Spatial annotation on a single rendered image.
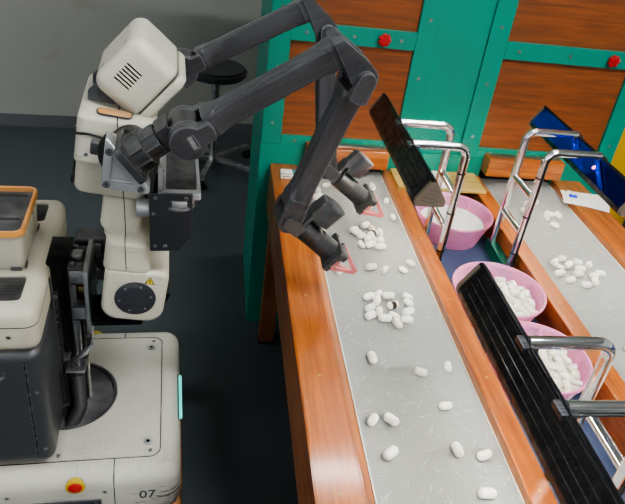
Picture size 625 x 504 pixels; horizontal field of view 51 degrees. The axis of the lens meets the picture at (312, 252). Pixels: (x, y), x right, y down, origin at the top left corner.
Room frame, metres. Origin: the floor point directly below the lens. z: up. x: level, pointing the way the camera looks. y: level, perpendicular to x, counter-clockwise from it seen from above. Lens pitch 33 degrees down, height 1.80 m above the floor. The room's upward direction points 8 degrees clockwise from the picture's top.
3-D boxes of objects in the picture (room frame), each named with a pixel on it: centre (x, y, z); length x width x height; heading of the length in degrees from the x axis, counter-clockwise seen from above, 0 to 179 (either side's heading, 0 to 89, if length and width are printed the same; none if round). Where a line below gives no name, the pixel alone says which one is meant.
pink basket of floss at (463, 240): (1.99, -0.46, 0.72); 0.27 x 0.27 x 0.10
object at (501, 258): (1.86, -0.69, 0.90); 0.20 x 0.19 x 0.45; 11
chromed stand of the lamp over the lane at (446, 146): (1.78, -0.30, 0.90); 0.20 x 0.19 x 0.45; 11
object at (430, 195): (1.77, -0.22, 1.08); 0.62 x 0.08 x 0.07; 11
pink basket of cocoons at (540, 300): (1.56, -0.54, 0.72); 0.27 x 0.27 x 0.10
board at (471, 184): (2.20, -0.42, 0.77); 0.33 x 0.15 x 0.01; 101
